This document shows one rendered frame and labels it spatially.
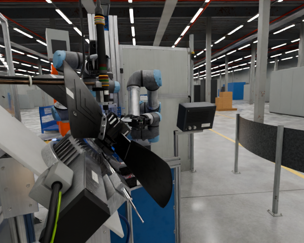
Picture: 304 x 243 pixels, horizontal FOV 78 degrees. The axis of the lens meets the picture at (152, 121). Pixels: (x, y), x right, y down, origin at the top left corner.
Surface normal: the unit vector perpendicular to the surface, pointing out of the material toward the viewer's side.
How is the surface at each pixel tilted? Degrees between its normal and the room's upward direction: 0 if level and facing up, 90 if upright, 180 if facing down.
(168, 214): 90
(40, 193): 90
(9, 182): 90
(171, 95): 90
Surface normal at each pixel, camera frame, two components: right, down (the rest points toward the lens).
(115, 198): 0.49, 0.32
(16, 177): 0.33, 0.13
